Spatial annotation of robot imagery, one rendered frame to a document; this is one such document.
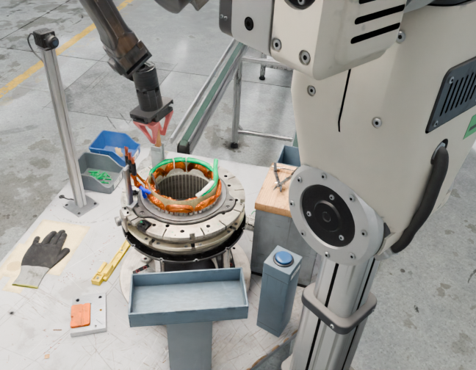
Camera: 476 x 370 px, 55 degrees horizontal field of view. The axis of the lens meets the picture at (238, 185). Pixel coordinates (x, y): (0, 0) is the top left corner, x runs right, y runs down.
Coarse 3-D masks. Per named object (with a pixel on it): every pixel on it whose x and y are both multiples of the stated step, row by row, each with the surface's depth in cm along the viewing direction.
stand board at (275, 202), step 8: (288, 168) 136; (272, 176) 132; (280, 176) 132; (288, 176) 132; (264, 184) 129; (272, 184) 129; (288, 184) 129; (264, 192) 126; (272, 192) 126; (280, 192) 126; (288, 192) 127; (256, 200) 123; (264, 200) 123; (272, 200) 123; (280, 200) 124; (288, 200) 124; (256, 208) 124; (264, 208) 123; (272, 208) 122; (280, 208) 121; (288, 208) 121; (288, 216) 122
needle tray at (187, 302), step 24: (144, 288) 103; (168, 288) 104; (192, 288) 104; (216, 288) 104; (240, 288) 105; (144, 312) 94; (168, 312) 94; (192, 312) 95; (216, 312) 96; (240, 312) 97; (168, 336) 102; (192, 336) 103; (192, 360) 109
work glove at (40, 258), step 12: (36, 240) 145; (48, 240) 145; (60, 240) 145; (36, 252) 140; (48, 252) 140; (60, 252) 142; (24, 264) 137; (36, 264) 137; (48, 264) 137; (24, 276) 134; (36, 276) 134; (36, 288) 131
